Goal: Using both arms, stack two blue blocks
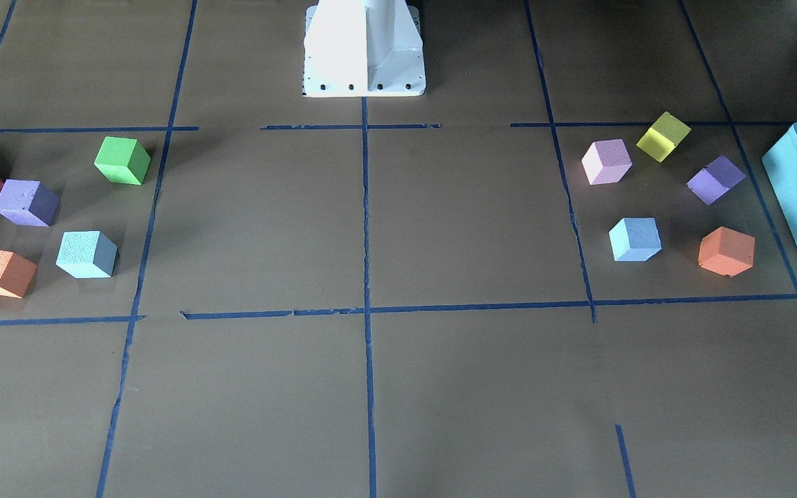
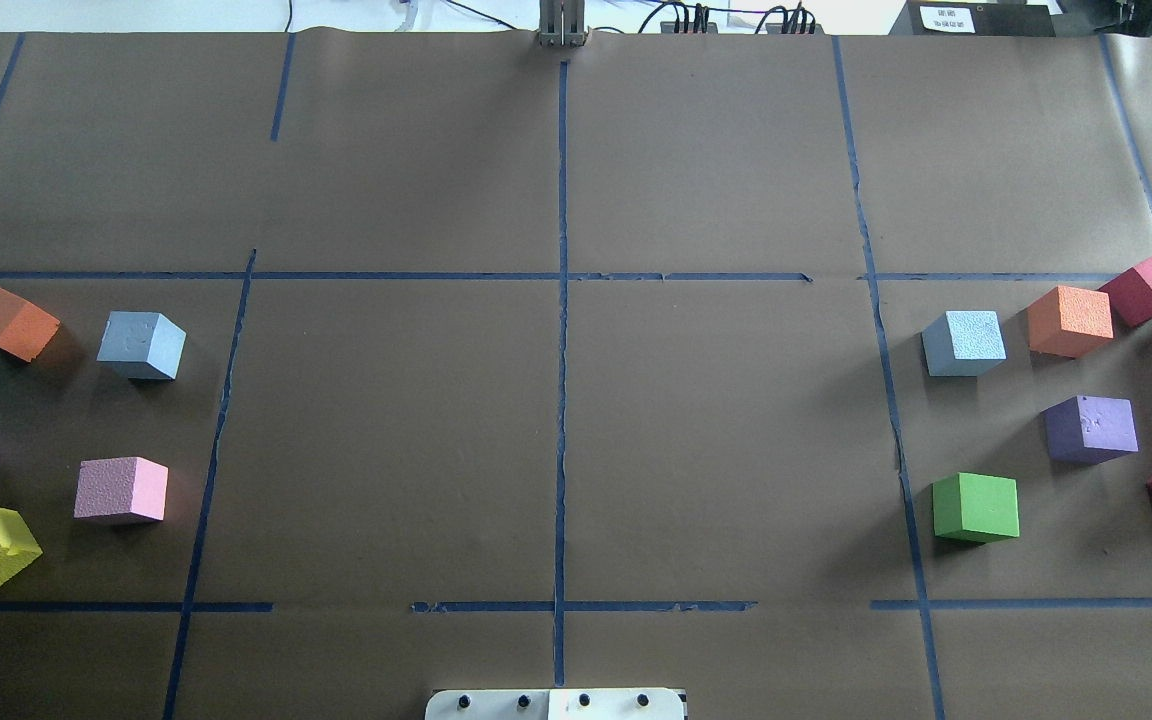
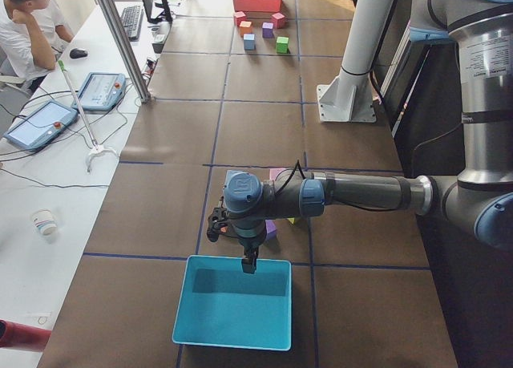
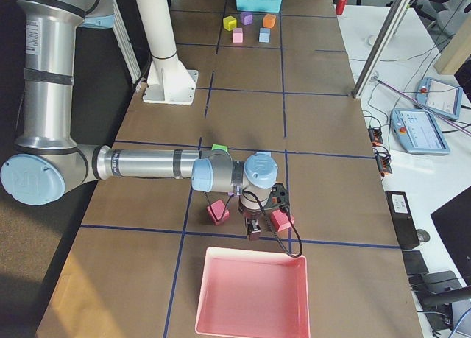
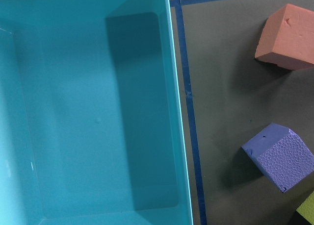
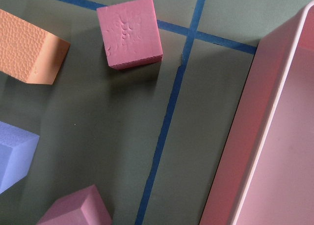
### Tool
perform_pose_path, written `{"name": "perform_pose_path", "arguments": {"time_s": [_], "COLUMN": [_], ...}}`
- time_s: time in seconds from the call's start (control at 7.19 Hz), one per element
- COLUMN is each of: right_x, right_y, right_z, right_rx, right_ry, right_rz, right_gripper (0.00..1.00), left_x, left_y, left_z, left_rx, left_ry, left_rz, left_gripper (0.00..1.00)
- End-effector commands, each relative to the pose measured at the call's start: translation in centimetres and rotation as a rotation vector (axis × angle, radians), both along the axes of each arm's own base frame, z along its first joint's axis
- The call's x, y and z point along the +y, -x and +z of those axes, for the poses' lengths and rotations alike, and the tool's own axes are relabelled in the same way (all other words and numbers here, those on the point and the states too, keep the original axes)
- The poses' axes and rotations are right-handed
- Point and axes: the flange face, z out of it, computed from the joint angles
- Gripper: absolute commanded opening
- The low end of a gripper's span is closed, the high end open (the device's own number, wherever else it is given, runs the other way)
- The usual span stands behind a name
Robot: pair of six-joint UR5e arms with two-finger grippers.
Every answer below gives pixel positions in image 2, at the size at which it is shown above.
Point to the light blue foam block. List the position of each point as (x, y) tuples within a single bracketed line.
[(142, 346), (963, 343)]

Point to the black power strip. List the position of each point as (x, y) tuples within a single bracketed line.
[(688, 19), (788, 20)]

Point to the green foam block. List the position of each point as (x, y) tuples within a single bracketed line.
[(975, 508)]

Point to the pink foam block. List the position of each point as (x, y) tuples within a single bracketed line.
[(121, 490)]

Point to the black box with label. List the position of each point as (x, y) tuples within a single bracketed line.
[(976, 18)]

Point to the orange foam block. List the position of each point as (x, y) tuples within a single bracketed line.
[(1069, 322), (25, 329)]

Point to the aluminium frame post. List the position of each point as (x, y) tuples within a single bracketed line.
[(562, 23)]

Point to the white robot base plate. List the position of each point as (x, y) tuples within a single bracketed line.
[(558, 703)]

